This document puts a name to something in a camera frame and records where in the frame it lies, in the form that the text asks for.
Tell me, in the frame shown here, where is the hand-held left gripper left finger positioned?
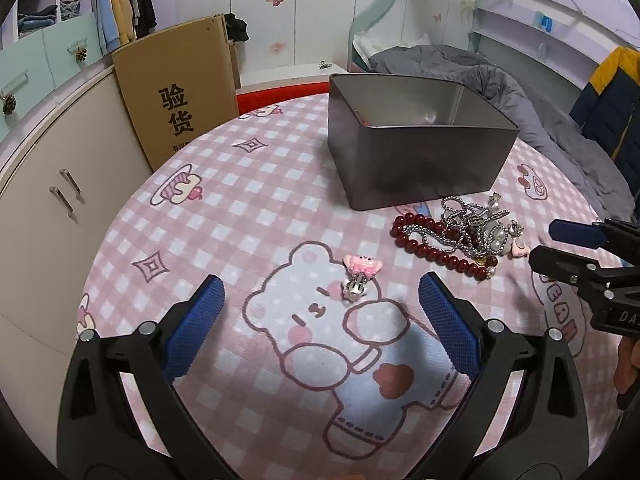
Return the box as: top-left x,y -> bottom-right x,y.
56,274 -> 226,480

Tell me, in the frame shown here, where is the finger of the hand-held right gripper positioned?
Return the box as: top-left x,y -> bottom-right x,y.
528,244 -> 617,302
548,218 -> 640,262

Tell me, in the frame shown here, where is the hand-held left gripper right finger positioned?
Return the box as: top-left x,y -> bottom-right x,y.
418,271 -> 599,480

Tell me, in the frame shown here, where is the pearl bead jewelry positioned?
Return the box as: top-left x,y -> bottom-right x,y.
486,192 -> 524,257

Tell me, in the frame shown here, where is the red bead bracelet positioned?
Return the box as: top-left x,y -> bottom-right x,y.
391,212 -> 499,281

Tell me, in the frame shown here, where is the pink hair clip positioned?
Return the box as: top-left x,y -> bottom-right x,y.
341,254 -> 385,302

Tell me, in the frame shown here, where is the silver chain necklace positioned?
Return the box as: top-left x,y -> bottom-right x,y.
407,195 -> 497,262

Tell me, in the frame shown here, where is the grey metal tin box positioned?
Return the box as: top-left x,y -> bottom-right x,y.
327,73 -> 520,212

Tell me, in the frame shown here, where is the person's right hand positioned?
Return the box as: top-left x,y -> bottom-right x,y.
613,335 -> 640,396

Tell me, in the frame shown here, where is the yellow and navy jacket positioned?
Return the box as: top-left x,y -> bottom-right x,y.
569,46 -> 640,181

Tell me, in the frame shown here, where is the pink checked bear tablecloth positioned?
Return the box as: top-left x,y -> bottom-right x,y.
75,92 -> 626,480

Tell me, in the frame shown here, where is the grey duvet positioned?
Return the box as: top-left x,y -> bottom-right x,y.
367,44 -> 640,222

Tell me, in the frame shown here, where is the beige cabinet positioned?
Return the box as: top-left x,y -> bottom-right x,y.
0,62 -> 157,361

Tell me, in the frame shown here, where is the brown cardboard box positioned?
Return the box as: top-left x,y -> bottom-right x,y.
111,14 -> 241,173

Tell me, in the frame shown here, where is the teal drawer unit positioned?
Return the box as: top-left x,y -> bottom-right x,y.
0,12 -> 117,147

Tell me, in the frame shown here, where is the black cloth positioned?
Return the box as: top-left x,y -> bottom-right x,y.
223,12 -> 250,44

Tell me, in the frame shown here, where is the light blue hanging shirt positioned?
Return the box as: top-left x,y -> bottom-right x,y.
95,0 -> 122,54

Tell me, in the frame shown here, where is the yellow hanging garment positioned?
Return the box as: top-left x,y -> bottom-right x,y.
106,0 -> 138,47

